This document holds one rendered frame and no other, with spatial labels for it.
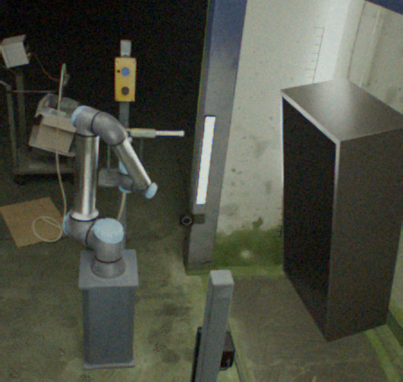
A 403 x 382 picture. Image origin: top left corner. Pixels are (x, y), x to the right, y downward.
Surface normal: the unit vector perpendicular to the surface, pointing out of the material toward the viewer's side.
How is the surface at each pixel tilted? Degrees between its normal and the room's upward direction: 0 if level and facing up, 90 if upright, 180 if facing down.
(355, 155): 90
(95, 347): 90
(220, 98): 90
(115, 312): 90
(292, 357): 0
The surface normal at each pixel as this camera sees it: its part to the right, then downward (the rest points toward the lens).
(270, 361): 0.09, -0.87
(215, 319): 0.16, 0.50
